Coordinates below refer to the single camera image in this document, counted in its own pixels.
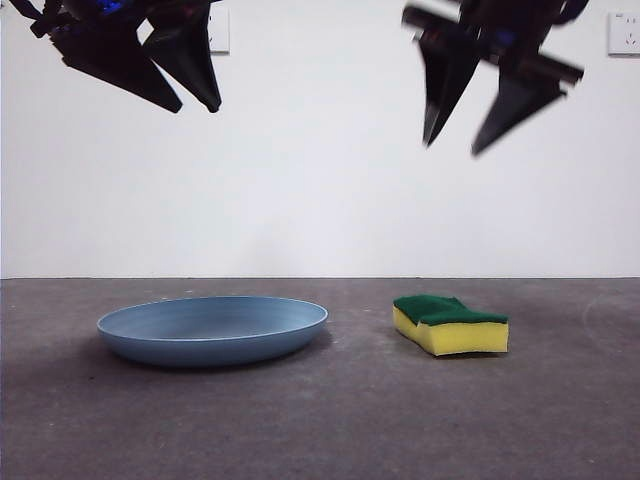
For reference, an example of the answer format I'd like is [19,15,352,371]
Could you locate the yellow sponge with green scourer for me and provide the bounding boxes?
[392,294,511,358]

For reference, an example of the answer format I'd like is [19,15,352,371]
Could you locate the round blue plate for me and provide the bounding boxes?
[96,295,330,370]

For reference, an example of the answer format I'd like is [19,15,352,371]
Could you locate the white wall socket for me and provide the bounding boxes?
[607,11,640,57]
[206,8,231,54]

